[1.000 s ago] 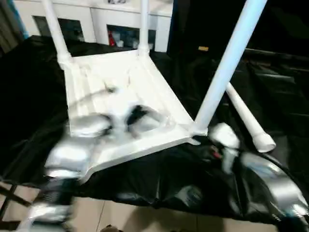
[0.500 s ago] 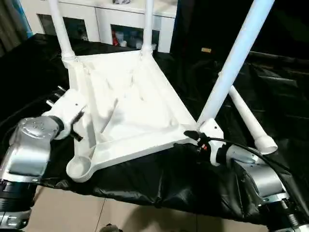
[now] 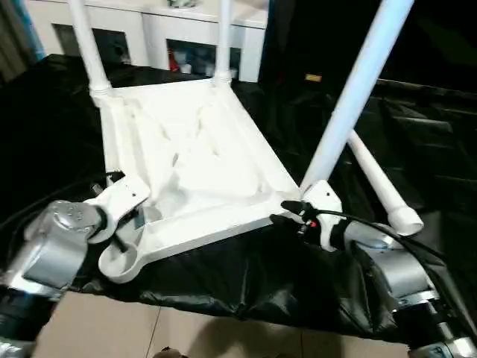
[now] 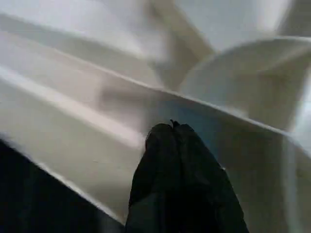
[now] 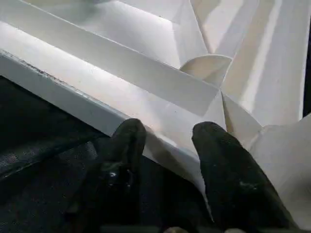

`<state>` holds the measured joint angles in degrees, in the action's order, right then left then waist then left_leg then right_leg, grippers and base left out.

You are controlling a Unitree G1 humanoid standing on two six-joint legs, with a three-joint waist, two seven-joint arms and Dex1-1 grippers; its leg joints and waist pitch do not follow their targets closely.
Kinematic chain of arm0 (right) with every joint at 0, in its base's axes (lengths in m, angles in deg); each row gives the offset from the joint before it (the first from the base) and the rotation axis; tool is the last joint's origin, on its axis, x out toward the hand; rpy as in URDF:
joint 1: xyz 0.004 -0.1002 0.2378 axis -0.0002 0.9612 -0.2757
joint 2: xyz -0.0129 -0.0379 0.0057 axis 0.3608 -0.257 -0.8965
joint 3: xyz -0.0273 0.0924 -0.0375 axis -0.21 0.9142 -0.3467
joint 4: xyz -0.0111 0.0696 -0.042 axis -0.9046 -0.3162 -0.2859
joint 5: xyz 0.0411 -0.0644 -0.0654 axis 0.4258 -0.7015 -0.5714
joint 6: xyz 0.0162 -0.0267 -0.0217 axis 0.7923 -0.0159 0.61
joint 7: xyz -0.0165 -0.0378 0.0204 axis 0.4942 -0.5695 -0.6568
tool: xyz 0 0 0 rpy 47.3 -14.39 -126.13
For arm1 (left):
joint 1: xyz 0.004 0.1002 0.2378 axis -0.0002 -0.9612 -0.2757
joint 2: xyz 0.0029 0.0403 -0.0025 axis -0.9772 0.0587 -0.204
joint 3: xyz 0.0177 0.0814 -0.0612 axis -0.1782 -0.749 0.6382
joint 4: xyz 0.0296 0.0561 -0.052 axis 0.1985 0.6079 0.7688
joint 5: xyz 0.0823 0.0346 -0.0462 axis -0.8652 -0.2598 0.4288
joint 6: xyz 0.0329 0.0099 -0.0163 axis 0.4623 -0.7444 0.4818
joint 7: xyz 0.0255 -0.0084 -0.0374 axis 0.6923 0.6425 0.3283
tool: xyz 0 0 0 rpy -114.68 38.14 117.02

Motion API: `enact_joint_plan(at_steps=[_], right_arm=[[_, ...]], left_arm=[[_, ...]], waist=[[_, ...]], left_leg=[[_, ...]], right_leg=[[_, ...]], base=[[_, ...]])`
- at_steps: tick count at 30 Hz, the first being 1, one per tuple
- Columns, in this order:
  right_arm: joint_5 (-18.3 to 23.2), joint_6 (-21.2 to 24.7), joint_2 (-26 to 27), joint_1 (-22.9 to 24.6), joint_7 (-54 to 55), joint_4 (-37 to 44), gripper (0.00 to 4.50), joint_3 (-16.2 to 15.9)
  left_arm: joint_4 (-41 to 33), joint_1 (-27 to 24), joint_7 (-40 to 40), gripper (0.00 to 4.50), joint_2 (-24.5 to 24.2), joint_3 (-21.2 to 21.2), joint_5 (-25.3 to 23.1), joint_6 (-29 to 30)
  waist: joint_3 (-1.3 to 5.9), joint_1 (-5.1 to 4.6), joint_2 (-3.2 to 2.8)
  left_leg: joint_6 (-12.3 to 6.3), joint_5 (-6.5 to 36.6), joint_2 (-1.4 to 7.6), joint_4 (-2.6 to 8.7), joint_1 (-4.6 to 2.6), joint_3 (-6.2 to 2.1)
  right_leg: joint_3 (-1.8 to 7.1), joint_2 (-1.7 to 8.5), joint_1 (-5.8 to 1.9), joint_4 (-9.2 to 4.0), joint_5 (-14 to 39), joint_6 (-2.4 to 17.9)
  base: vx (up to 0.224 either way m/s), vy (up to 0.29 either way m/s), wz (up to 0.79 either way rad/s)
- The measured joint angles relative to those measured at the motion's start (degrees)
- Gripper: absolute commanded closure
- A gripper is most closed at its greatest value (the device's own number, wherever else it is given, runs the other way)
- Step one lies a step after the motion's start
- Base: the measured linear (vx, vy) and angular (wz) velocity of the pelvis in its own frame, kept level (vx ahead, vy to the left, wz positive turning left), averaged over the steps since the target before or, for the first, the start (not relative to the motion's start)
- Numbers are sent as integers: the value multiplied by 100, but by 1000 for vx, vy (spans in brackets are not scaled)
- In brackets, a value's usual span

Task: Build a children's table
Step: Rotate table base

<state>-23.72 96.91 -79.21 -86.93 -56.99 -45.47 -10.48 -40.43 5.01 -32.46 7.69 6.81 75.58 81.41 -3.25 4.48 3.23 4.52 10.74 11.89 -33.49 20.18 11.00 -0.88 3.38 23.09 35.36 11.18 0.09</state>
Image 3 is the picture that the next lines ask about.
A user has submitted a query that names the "white plastic table top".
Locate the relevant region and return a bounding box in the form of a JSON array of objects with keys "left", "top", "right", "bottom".
[{"left": 91, "top": 78, "right": 303, "bottom": 285}]

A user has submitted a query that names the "black table mat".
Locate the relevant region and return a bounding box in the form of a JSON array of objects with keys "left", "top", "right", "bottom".
[{"left": 0, "top": 54, "right": 477, "bottom": 342}]

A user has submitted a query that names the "black long bar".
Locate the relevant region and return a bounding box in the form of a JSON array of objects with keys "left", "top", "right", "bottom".
[{"left": 376, "top": 78, "right": 477, "bottom": 96}]

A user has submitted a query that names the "white glass-door cabinet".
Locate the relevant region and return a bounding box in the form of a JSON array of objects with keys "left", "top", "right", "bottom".
[{"left": 25, "top": 0, "right": 269, "bottom": 84}]

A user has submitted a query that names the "grey curtain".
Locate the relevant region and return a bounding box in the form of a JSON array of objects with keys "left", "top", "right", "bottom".
[{"left": 0, "top": 0, "right": 42, "bottom": 83}]

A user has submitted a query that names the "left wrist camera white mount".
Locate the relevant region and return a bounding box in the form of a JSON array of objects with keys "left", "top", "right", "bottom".
[{"left": 83, "top": 175, "right": 152, "bottom": 245}]

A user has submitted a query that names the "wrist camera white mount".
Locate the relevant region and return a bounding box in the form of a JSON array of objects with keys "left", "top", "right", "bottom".
[
  {"left": 83, "top": 175, "right": 152, "bottom": 245},
  {"left": 301, "top": 179, "right": 343, "bottom": 251}
]

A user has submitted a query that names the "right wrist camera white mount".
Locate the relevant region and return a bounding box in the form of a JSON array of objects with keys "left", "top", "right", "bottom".
[{"left": 301, "top": 179, "right": 343, "bottom": 251}]

